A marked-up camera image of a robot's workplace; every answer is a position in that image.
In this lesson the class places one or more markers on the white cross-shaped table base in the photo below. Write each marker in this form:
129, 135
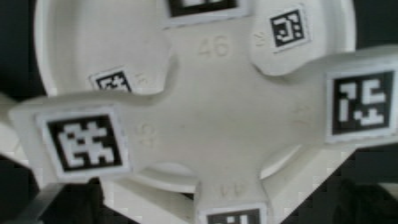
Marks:
232, 110

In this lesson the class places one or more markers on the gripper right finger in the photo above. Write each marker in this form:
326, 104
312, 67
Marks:
365, 204

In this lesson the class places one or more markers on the white round table top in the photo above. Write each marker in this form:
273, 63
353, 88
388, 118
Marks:
100, 43

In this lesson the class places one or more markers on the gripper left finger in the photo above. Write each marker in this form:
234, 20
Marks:
65, 205

